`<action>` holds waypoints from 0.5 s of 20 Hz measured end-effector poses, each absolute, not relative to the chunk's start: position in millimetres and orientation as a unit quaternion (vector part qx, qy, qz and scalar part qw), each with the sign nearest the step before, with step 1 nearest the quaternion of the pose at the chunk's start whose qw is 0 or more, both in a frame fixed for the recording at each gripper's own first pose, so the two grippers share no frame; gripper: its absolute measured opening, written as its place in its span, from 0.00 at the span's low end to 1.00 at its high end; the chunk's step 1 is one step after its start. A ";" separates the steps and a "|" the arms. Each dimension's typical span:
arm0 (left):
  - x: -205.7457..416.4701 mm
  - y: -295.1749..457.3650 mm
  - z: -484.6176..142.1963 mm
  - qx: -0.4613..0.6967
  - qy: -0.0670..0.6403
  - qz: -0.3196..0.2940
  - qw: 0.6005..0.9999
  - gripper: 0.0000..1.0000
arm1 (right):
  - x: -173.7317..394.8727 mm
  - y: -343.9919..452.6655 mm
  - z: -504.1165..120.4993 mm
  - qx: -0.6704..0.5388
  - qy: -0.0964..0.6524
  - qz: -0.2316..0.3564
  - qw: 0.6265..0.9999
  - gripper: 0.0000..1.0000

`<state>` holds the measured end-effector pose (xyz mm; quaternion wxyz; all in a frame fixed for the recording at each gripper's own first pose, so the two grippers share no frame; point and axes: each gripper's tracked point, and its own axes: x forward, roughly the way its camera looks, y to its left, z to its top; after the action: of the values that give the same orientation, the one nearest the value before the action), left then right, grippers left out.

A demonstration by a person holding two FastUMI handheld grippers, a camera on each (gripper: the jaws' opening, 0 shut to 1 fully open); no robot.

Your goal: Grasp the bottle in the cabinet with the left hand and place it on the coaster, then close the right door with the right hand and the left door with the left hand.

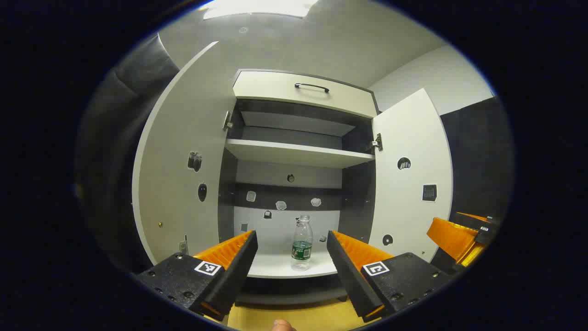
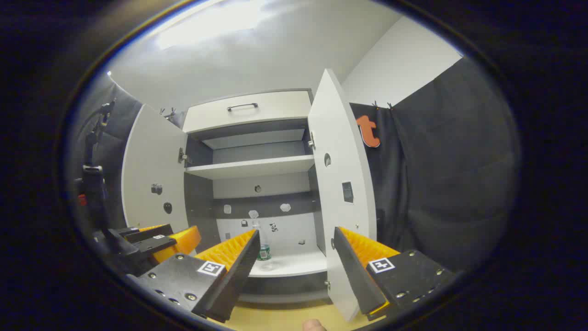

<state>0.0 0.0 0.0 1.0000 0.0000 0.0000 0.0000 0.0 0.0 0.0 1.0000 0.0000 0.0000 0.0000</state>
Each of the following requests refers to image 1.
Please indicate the white cabinet shelf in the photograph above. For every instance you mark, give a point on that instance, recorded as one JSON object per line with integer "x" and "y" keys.
{"x": 294, "y": 154}

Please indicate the white cabinet door headphone sticker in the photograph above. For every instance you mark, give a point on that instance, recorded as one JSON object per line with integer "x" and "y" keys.
{"x": 413, "y": 138}

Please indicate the white cabinet door camera sticker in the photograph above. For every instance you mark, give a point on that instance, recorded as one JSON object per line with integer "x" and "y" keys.
{"x": 183, "y": 138}

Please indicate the white grey cabinet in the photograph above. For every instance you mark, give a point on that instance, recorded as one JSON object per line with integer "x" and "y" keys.
{"x": 358, "y": 197}

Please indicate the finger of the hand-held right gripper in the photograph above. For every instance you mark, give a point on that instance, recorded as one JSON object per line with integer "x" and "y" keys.
{"x": 477, "y": 225}
{"x": 450, "y": 239}

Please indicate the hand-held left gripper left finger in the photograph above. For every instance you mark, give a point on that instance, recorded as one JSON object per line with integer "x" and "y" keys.
{"x": 239, "y": 271}

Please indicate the metal door hinge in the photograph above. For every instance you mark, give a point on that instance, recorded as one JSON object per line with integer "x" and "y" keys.
{"x": 376, "y": 142}
{"x": 183, "y": 246}
{"x": 227, "y": 120}

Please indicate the clear plastic bottle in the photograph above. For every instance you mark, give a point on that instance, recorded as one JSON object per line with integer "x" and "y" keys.
{"x": 302, "y": 250}

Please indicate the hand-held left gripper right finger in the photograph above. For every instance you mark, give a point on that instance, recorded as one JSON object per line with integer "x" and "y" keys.
{"x": 347, "y": 276}

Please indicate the ceiling light panel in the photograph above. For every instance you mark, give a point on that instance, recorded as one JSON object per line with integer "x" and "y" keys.
{"x": 257, "y": 8}

